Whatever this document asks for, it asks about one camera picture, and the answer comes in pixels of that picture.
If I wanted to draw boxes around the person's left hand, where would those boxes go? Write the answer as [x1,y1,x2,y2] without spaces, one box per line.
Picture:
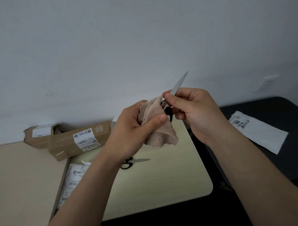
[104,100,168,161]

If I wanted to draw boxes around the person's right hand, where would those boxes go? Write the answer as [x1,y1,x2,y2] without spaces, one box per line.
[162,88,231,145]

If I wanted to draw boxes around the beige cloth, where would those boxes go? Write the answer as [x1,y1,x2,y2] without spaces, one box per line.
[138,95,179,147]

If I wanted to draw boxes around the black handled scissors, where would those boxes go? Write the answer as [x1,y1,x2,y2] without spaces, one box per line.
[160,71,188,123]
[120,156,151,170]

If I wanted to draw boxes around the person's left forearm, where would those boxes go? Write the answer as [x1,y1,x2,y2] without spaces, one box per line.
[48,147,138,226]

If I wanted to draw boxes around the person's right forearm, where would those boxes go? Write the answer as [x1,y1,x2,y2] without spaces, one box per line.
[206,124,298,226]

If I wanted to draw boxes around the long cardboard box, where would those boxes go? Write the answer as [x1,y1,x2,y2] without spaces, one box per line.
[47,120,112,162]

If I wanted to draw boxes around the white mailer bag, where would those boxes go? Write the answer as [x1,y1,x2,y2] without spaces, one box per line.
[228,111,289,155]
[56,160,92,210]

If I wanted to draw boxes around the torn cardboard box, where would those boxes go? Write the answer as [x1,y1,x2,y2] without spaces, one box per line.
[23,123,65,151]

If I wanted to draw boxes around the white wall socket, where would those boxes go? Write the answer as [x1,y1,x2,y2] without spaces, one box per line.
[255,75,279,93]

